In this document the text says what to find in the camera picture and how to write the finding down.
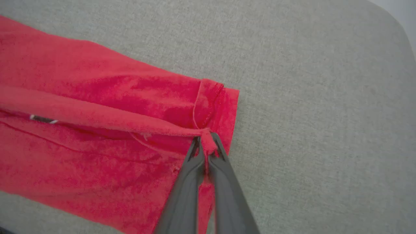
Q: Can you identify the red jersey with white sleeves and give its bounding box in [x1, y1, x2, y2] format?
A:
[0, 15, 240, 234]

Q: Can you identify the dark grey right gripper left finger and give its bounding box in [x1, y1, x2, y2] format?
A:
[154, 137, 206, 234]

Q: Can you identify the grey fabric sofa seat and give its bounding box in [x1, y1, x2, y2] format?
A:
[0, 0, 416, 234]

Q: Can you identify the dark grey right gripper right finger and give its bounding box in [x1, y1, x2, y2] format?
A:
[207, 132, 261, 234]

